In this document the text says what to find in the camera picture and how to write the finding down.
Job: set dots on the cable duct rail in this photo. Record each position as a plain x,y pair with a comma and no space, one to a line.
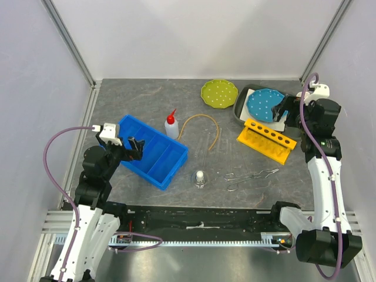
263,239

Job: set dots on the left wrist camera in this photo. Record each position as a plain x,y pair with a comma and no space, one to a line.
109,133

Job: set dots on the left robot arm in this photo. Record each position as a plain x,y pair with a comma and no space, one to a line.
94,220

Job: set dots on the green dotted plate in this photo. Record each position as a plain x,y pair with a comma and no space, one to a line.
219,93

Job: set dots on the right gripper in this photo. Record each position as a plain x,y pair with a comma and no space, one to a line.
292,104

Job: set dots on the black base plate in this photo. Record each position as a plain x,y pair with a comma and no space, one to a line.
203,223

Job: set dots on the yellow test tube rack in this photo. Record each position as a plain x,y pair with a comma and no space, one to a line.
266,141

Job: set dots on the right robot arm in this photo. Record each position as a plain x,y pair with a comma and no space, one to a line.
327,239

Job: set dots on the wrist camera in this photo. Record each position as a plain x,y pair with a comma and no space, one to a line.
316,91
109,133

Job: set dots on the tan rubber tube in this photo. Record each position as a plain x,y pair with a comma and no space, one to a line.
205,116

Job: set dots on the dark green tray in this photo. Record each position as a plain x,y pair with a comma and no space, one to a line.
239,102

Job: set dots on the blue plastic compartment bin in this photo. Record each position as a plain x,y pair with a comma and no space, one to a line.
162,156

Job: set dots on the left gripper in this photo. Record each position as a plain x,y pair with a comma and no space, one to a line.
130,154

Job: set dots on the squeeze bottle red cap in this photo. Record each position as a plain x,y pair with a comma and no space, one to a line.
171,126

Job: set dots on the metal crucible tongs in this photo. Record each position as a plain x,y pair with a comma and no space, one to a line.
235,181

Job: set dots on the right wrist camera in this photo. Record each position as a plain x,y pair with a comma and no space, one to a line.
316,91

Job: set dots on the blue dotted plate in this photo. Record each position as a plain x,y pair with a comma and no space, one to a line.
260,103

